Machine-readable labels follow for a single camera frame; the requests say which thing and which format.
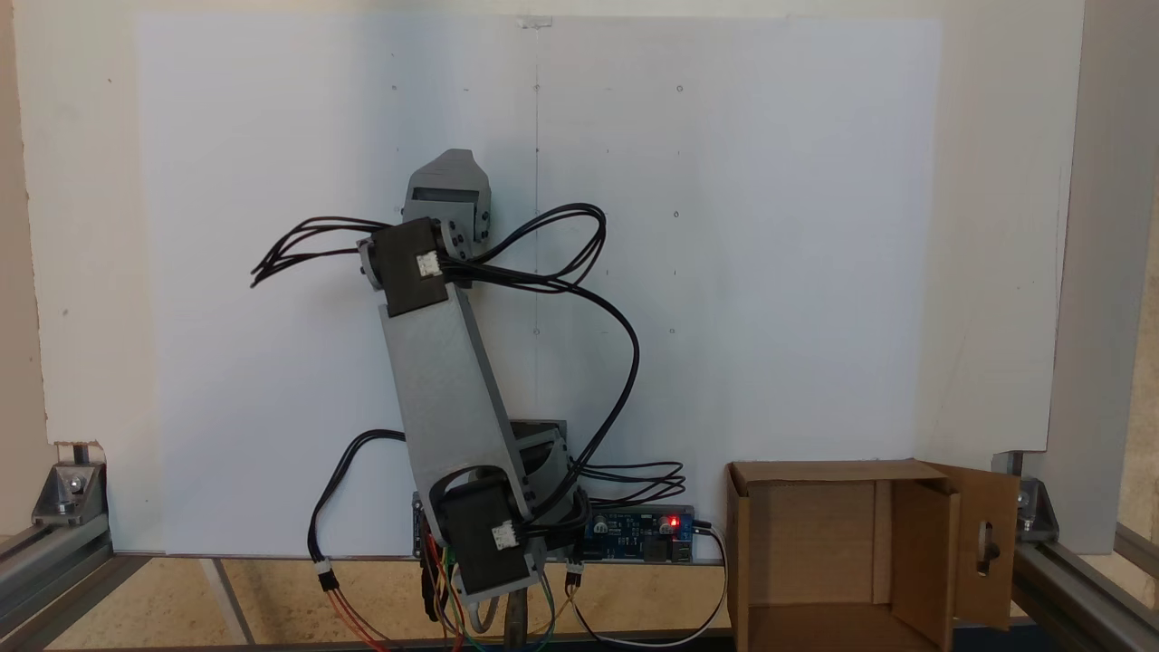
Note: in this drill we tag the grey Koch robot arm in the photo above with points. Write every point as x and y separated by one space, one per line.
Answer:
448 389

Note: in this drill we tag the white paper sheet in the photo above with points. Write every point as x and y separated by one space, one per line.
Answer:
770 272

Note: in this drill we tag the blue circuit board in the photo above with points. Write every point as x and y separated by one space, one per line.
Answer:
634 534

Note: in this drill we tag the open cardboard box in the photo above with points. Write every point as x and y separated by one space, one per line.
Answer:
815 543

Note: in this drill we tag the metal corner bracket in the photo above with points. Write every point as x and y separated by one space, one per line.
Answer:
1032 507
68 484

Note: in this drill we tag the aluminium frame rail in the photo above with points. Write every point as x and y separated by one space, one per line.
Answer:
54 570
1087 589

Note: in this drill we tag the aluminium frame post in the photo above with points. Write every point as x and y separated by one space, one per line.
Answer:
1109 272

